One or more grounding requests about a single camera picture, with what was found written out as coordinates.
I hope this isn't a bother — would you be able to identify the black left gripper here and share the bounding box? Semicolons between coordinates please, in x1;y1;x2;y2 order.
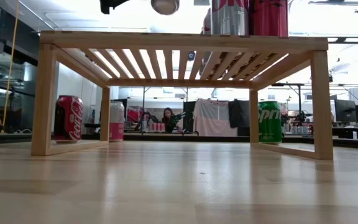
99;0;130;15

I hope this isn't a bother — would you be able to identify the green Sprite can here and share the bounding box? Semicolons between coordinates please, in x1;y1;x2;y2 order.
150;0;181;16
257;100;283;146

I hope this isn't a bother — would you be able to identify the red cola can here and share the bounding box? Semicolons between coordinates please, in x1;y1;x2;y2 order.
248;0;290;37
53;95;84;144

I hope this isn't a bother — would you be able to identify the wooden slatted shelf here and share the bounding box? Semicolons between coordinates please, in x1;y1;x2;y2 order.
30;30;334;161

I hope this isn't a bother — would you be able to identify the silver and pink can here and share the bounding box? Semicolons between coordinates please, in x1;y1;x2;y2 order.
109;100;126;142

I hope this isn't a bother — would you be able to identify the person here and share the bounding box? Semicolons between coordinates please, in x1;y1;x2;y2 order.
162;107;180;134

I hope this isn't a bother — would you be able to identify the black partition panel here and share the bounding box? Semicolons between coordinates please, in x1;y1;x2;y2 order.
183;101;197;133

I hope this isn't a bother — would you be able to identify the white draped cloth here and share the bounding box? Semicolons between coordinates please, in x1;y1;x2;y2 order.
193;98;239;137

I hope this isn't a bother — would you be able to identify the black draped cloth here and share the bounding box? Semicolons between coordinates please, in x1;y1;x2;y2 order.
227;99;251;129

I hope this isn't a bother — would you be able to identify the black pole stand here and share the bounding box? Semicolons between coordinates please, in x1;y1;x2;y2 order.
272;82;306;124

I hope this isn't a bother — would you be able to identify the ceiling light fixture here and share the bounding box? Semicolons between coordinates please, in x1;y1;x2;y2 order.
308;0;358;14

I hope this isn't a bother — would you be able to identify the black metal table frame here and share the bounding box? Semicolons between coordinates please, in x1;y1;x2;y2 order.
0;132;358;152

